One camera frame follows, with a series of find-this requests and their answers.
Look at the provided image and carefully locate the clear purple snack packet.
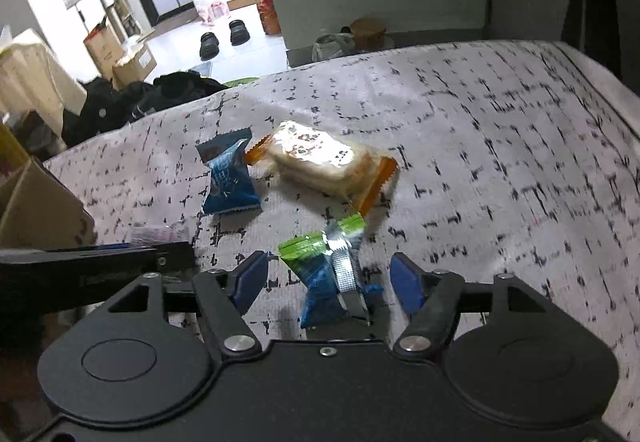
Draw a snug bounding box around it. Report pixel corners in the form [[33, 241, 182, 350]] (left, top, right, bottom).
[[131, 219, 191, 245]]

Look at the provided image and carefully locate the green and blue snack packet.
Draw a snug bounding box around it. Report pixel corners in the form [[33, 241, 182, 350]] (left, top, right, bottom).
[[324, 214, 385, 323], [277, 232, 351, 329]]

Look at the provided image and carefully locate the black bag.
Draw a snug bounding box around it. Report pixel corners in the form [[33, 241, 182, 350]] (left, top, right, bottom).
[[127, 72, 228, 123]]

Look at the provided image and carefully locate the tall cardboard box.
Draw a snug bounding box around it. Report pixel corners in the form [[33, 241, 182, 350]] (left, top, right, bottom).
[[82, 24, 123, 80]]

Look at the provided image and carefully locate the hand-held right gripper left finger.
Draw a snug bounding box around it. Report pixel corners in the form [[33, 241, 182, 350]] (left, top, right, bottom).
[[100, 249, 271, 358]]

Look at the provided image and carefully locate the pink plastic bag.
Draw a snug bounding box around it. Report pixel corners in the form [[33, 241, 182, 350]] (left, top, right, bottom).
[[194, 0, 231, 26]]

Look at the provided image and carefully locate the beige cloth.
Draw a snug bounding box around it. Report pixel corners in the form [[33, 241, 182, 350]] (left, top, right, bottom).
[[0, 29, 88, 123]]

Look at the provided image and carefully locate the black clothes pile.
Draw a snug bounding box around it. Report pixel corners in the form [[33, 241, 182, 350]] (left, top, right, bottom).
[[62, 76, 131, 147]]

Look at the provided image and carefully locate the grey plastic bag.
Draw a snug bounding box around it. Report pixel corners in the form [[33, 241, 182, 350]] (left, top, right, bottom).
[[312, 32, 358, 62]]

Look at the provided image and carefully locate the grey printed blanket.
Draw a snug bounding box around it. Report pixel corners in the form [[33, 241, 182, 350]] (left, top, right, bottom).
[[42, 39, 640, 428]]

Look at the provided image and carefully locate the orange printed bag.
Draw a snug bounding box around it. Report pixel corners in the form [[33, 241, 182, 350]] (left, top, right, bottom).
[[256, 0, 282, 35]]

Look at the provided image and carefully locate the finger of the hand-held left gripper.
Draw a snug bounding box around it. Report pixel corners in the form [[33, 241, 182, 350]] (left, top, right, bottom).
[[92, 241, 196, 277]]

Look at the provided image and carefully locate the orange cracker packet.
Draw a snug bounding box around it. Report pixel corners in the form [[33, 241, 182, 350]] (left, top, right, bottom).
[[243, 120, 399, 217]]

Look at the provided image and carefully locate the dark blue snack packet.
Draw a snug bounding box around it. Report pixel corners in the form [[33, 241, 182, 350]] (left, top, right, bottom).
[[195, 128, 264, 216]]

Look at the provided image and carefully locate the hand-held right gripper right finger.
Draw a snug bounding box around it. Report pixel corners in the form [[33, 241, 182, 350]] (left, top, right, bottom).
[[389, 251, 551, 360]]

